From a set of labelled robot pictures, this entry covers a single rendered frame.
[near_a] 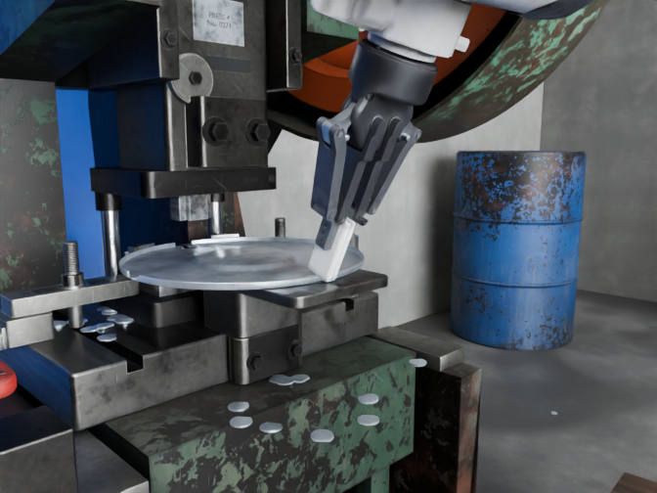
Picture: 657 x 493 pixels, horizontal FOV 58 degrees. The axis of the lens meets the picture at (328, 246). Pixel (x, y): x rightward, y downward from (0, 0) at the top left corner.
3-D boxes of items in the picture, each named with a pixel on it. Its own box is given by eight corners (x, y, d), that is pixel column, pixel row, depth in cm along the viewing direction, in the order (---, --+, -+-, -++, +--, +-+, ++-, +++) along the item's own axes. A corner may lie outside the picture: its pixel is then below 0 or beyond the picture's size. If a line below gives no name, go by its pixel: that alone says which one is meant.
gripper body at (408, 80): (402, 59, 47) (364, 165, 51) (459, 68, 53) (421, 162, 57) (339, 29, 52) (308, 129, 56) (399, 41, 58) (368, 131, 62)
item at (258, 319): (390, 387, 68) (392, 270, 65) (297, 428, 58) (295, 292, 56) (255, 336, 85) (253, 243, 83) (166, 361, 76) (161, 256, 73)
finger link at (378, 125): (390, 120, 54) (380, 119, 53) (349, 228, 58) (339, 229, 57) (361, 104, 56) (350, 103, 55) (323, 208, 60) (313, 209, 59)
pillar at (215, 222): (226, 265, 92) (223, 174, 90) (214, 267, 91) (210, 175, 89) (218, 263, 94) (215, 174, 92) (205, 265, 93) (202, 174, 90)
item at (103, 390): (379, 332, 89) (380, 292, 88) (75, 433, 58) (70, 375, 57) (256, 295, 110) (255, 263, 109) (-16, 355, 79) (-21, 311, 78)
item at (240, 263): (208, 307, 53) (208, 298, 52) (78, 261, 73) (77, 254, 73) (413, 262, 72) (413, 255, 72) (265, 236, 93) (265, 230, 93)
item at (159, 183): (281, 206, 82) (281, 166, 81) (147, 220, 69) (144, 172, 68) (215, 199, 94) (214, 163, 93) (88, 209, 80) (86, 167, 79)
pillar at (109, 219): (125, 283, 81) (119, 179, 79) (109, 286, 80) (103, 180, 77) (118, 280, 83) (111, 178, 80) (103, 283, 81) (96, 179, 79)
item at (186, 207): (214, 218, 81) (213, 191, 80) (183, 221, 77) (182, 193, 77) (201, 216, 83) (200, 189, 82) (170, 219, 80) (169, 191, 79)
